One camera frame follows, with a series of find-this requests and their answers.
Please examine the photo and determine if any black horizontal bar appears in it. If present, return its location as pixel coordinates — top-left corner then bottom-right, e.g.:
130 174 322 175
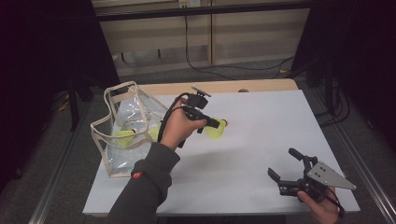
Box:
96 1 316 22

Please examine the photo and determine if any yellow shuttlecock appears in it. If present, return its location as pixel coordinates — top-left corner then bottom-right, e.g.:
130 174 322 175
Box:
204 119 229 140
113 128 137 147
148 124 163 143

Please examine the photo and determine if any black metal stand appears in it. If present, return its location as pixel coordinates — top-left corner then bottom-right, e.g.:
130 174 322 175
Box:
66 74 94 132

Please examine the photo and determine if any beige wooden cabinet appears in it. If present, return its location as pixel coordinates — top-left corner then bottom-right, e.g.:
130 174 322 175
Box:
92 0 312 77

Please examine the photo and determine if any black curtain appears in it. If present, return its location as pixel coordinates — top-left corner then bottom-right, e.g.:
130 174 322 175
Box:
0 0 120 190
290 0 396 153

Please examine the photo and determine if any left hand-held gripper black cable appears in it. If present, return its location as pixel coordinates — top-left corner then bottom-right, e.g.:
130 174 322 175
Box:
157 91 191 144

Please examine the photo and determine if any right hand-held gripper black cable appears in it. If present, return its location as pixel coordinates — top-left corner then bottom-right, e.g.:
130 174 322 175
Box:
318 188 346 220

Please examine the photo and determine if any transparent bag with beige trim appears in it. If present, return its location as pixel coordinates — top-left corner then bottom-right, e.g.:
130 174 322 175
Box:
90 80 171 179

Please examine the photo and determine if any long black floor cable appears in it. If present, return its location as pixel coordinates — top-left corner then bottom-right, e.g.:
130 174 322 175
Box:
184 15 296 81

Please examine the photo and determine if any person's right hand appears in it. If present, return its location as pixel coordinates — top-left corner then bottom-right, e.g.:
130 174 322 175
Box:
296 187 341 224

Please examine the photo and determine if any bundle of black cables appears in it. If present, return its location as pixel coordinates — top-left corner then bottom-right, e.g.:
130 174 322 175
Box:
314 77 351 129

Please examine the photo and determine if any metal floor rail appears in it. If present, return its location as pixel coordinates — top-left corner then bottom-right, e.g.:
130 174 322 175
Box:
311 90 396 224
29 102 92 224

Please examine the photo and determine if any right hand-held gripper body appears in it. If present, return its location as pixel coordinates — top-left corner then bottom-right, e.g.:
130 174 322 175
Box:
276 155 358 204

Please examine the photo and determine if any person's left hand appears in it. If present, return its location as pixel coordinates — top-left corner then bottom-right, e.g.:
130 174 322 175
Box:
160 97 208 151

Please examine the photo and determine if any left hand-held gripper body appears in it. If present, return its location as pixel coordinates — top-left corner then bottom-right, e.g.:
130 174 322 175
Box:
177 85 212 149

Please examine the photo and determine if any hand-held gripper black cable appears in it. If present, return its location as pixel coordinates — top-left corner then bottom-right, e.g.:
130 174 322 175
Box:
157 91 191 144
318 188 346 220

